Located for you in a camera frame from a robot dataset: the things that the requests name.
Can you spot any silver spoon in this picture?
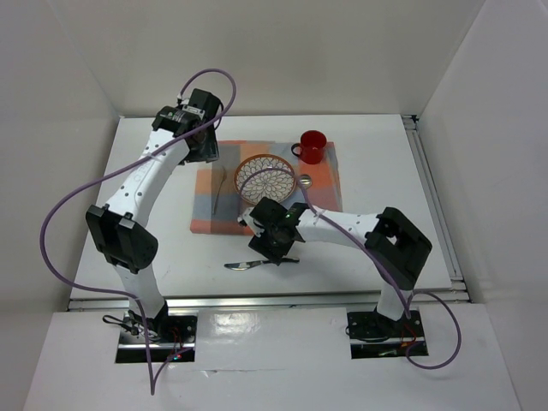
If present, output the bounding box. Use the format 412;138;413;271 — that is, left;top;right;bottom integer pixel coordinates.
298;174;313;203

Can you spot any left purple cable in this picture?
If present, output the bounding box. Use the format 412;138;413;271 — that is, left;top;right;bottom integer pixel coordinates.
39;68;237;396

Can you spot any red enamel mug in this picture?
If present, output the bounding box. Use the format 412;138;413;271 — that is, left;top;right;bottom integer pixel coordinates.
291;130;327;164

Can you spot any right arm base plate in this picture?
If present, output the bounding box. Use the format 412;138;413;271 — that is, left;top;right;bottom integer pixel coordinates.
345;310;429;360

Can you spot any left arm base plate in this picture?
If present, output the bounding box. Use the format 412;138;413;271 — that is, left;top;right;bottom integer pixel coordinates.
102;313;198;364

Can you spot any aluminium frame rail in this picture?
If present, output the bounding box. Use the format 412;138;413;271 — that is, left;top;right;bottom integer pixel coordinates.
68;113;472;311

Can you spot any silver knife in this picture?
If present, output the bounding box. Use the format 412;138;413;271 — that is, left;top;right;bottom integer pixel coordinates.
223;257;300;271

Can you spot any floral patterned plate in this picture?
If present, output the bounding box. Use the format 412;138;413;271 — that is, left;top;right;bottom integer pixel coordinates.
233;154;296;205

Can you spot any silver fork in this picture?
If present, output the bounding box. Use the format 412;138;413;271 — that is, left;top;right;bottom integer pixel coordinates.
211;166;227;216

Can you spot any checkered orange grey cloth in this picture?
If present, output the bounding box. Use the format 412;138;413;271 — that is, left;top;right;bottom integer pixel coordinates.
190;140;343;235

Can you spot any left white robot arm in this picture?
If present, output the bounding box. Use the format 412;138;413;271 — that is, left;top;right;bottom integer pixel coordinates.
86;89;223;342

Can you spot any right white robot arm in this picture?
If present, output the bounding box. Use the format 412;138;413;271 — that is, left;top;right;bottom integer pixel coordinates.
237;198;432;336

